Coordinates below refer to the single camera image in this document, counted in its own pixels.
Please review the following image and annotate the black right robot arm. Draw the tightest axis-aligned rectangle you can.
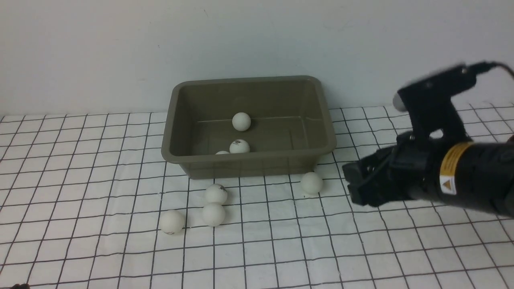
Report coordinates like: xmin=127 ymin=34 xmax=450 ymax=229
xmin=342 ymin=135 xmax=514 ymax=218

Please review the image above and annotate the olive plastic bin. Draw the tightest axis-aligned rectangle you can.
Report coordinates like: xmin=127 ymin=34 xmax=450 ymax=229
xmin=161 ymin=75 xmax=337 ymax=179

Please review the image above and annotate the white ping-pong ball with logo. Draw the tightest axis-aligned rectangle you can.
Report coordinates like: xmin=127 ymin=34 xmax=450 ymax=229
xmin=159 ymin=210 xmax=186 ymax=235

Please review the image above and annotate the white black-grid tablecloth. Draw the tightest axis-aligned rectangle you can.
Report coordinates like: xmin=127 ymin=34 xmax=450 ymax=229
xmin=0 ymin=107 xmax=514 ymax=289

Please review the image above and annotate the white ping-pong ball back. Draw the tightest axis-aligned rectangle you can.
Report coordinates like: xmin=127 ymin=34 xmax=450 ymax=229
xmin=204 ymin=183 xmax=228 ymax=205

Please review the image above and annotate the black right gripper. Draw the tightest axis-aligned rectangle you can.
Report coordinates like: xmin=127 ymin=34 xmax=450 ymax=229
xmin=342 ymin=140 xmax=439 ymax=208

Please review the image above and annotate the white ping-pong ball logo bin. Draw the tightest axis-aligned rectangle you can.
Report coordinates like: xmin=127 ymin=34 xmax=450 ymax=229
xmin=229 ymin=139 xmax=251 ymax=154

